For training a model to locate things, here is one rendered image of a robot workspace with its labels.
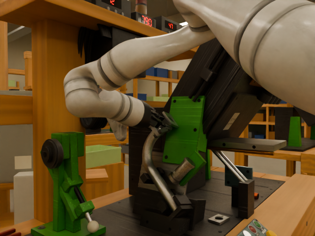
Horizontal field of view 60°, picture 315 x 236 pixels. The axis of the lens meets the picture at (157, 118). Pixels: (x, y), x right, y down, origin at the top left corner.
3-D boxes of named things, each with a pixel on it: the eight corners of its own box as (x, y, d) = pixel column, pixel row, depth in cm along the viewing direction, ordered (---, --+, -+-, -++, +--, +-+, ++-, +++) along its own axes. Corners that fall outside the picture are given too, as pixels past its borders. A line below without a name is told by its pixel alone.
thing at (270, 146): (286, 149, 90) (286, 140, 90) (273, 156, 77) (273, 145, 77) (184, 141, 113) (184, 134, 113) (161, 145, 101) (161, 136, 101)
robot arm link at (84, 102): (134, 119, 64) (127, 89, 68) (81, 101, 52) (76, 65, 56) (113, 132, 67) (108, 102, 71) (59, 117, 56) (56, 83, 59)
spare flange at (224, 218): (218, 216, 85) (218, 213, 85) (229, 219, 82) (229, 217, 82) (207, 221, 81) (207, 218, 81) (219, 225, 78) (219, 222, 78)
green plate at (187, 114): (207, 169, 83) (215, 103, 87) (194, 166, 77) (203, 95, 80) (175, 164, 90) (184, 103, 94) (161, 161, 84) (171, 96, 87)
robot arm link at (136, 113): (109, 119, 77) (93, 113, 72) (135, 91, 73) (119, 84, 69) (122, 143, 72) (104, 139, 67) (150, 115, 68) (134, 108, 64)
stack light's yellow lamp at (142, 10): (149, 17, 122) (149, 6, 121) (141, 13, 118) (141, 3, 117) (140, 19, 125) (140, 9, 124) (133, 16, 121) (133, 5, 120)
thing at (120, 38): (146, 77, 101) (146, 36, 101) (113, 72, 88) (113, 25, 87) (123, 79, 109) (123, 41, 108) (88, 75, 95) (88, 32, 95)
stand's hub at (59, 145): (64, 169, 67) (64, 139, 67) (53, 172, 65) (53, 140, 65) (48, 165, 72) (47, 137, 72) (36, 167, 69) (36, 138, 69)
